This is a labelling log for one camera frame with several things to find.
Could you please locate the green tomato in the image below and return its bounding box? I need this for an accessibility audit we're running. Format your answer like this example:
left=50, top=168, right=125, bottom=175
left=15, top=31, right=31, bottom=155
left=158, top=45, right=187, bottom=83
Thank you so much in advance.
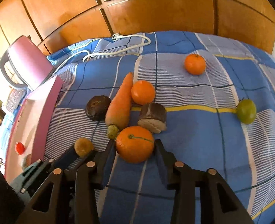
left=236, top=98, right=257, bottom=125

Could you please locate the red tomato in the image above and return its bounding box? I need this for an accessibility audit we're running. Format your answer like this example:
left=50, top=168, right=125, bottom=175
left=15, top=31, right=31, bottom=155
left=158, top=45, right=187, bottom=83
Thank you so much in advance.
left=15, top=142, right=25, bottom=155

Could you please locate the brown potato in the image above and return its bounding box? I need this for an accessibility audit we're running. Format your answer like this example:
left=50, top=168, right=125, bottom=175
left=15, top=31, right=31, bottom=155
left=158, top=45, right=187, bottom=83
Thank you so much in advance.
left=21, top=155, right=32, bottom=169

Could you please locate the orange carrot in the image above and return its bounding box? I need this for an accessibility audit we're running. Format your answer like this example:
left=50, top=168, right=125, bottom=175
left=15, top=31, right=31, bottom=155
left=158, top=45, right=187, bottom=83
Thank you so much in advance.
left=105, top=72, right=134, bottom=140

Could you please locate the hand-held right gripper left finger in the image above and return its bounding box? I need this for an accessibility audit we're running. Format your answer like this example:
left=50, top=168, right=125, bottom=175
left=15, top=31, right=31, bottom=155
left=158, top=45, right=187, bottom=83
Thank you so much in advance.
left=16, top=140, right=116, bottom=224

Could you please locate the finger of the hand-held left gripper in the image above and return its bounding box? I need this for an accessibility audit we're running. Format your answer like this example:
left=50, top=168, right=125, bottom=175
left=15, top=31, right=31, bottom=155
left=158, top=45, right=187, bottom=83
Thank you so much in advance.
left=55, top=143, right=78, bottom=168

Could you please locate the blue checked blanket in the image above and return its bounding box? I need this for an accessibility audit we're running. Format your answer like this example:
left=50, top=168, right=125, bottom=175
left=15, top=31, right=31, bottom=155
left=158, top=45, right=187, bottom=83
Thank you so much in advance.
left=0, top=30, right=275, bottom=224

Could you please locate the smooth orange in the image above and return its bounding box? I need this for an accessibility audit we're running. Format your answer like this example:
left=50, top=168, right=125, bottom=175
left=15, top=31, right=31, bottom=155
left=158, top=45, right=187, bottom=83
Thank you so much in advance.
left=131, top=80, right=156, bottom=105

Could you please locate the orange with green stem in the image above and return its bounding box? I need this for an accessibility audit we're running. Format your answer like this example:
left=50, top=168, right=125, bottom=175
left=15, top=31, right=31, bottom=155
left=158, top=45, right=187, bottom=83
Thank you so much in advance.
left=115, top=126, right=155, bottom=164

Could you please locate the dark avocado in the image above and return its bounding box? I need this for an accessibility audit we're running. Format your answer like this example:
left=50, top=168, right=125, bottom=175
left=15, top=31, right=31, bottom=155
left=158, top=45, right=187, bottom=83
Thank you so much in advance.
left=85, top=95, right=111, bottom=122

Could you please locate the white power cable with plug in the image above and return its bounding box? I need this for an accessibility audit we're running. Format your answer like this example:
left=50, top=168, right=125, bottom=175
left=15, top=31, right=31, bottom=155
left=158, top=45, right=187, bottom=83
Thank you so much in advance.
left=51, top=33, right=151, bottom=75

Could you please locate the patterned cloth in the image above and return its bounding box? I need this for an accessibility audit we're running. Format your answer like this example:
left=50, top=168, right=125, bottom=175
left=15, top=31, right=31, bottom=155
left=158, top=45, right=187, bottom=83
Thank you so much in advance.
left=6, top=90, right=27, bottom=112

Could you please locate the wooden wardrobe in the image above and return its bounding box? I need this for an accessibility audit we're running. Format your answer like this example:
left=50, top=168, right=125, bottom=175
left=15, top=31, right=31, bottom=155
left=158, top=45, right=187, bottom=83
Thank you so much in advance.
left=0, top=0, right=275, bottom=59

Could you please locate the small mandarin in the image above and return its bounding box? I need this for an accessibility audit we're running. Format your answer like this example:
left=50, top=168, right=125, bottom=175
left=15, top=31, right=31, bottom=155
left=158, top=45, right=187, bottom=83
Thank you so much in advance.
left=184, top=54, right=206, bottom=76

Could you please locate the pink box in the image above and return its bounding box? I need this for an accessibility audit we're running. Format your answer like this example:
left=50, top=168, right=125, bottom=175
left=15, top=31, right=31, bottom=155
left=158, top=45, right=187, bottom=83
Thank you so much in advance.
left=4, top=76, right=64, bottom=185

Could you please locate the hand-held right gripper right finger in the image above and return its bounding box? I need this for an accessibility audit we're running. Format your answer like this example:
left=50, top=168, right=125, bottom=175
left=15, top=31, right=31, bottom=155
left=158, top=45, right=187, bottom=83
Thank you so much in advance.
left=153, top=139, right=254, bottom=224

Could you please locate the dark cut vegetable piece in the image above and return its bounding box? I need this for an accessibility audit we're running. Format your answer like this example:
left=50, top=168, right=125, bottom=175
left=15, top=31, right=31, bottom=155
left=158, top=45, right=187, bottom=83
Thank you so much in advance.
left=137, top=102, right=168, bottom=134

